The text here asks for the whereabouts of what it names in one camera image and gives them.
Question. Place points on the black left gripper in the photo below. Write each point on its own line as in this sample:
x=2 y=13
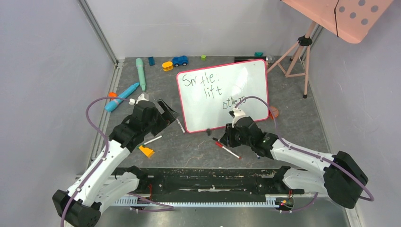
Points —
x=165 y=120

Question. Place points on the small dark blue block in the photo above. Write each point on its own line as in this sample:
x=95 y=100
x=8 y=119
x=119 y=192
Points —
x=151 y=61

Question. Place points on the white toothed cable rail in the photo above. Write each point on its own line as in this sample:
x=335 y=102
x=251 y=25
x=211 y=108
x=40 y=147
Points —
x=133 y=201

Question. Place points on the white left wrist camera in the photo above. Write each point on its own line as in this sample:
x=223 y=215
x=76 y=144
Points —
x=143 y=97

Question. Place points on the red capped white marker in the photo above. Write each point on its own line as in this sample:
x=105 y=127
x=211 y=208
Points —
x=228 y=150

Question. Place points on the pink tripod stand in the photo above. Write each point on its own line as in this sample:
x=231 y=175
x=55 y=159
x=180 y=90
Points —
x=303 y=43

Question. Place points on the yellow plastic wedge piece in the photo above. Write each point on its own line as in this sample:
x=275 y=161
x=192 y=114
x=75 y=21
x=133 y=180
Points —
x=146 y=151

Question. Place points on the purple capped white marker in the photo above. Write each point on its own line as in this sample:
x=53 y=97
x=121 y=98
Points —
x=181 y=126

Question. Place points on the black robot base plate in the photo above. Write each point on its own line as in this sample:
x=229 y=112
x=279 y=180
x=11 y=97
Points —
x=208 y=184

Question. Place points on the yellow toy piece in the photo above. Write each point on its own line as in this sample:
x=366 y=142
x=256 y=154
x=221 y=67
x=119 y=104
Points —
x=167 y=66

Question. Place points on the pink perforated panel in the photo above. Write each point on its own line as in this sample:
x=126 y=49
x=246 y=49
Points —
x=349 y=20

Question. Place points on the green capped white marker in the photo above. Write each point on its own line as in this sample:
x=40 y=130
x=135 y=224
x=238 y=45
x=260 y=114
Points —
x=150 y=141

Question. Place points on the mint green toy stick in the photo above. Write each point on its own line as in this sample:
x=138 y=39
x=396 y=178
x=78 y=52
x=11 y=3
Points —
x=141 y=74

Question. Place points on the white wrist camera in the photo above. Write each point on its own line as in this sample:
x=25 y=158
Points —
x=236 y=114
x=143 y=97

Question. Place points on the orange toy brick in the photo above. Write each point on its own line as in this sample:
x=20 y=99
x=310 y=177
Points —
x=274 y=112

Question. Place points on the black cylinder object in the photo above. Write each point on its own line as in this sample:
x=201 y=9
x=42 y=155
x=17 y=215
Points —
x=248 y=58

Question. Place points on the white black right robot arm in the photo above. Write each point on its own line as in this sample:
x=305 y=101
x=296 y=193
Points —
x=338 y=176

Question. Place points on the clear round ball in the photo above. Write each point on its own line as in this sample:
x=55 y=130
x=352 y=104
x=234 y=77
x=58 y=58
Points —
x=270 y=59

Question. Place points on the pink framed whiteboard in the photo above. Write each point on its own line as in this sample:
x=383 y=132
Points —
x=208 y=94

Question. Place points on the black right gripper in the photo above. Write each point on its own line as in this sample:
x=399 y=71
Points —
x=231 y=135

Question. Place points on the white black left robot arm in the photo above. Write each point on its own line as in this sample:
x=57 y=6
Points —
x=83 y=203

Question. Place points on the small orange toy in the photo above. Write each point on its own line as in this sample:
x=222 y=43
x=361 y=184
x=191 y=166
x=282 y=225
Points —
x=112 y=94

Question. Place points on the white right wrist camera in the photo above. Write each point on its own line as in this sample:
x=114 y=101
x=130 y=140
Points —
x=236 y=114

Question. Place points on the blue toy car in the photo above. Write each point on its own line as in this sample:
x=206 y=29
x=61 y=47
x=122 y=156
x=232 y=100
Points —
x=180 y=61

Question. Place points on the blue toy stick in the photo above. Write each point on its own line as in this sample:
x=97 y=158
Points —
x=115 y=101

